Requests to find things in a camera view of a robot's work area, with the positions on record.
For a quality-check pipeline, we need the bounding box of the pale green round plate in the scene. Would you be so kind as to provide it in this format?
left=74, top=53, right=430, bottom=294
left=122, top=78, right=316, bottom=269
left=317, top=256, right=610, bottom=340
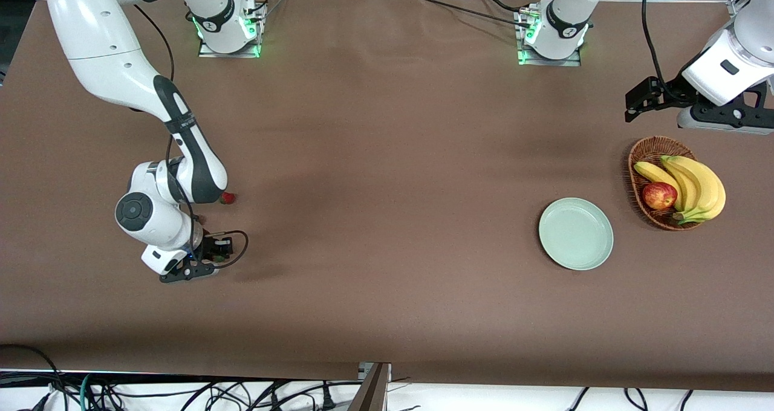
left=538, top=197, right=614, bottom=271

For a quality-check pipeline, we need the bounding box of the small yellow banana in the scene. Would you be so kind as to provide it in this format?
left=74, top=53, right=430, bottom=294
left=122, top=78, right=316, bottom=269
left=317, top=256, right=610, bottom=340
left=634, top=161, right=685, bottom=212

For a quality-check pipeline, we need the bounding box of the brown wicker basket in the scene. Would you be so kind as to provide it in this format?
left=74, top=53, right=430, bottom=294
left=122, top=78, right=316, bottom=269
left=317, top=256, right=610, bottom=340
left=628, top=135, right=705, bottom=231

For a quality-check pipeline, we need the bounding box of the red apple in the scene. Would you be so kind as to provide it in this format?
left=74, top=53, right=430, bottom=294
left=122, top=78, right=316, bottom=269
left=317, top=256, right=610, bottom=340
left=642, top=181, right=678, bottom=212

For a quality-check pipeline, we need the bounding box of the brown table cloth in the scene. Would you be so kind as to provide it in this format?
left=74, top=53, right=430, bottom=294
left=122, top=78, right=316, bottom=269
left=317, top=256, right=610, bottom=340
left=0, top=0, right=774, bottom=393

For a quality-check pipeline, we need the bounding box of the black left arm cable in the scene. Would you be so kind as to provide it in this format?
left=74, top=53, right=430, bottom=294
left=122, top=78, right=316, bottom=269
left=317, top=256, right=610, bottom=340
left=641, top=0, right=684, bottom=97

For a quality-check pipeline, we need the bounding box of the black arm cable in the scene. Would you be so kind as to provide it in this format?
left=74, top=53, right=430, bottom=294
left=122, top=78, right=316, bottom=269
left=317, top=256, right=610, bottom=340
left=641, top=0, right=684, bottom=97
left=130, top=3, right=249, bottom=271

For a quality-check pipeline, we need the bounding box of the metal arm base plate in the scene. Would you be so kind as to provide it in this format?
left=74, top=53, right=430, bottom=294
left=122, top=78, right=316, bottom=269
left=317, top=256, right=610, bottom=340
left=198, top=3, right=262, bottom=59
left=517, top=9, right=582, bottom=67

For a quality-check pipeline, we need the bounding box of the thin black table cable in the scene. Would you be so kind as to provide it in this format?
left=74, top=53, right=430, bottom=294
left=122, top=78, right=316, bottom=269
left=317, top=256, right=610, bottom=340
left=417, top=0, right=533, bottom=28

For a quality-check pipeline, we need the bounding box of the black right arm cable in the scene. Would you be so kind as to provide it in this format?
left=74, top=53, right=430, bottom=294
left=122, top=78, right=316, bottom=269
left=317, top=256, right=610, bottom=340
left=130, top=3, right=249, bottom=271

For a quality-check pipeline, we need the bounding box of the brown post with bracket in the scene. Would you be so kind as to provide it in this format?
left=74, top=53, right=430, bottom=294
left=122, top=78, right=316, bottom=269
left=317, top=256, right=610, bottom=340
left=348, top=361, right=392, bottom=411

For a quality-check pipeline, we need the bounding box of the black looped floor cable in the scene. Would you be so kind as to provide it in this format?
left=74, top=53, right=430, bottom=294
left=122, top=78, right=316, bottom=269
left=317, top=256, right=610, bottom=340
left=0, top=343, right=64, bottom=411

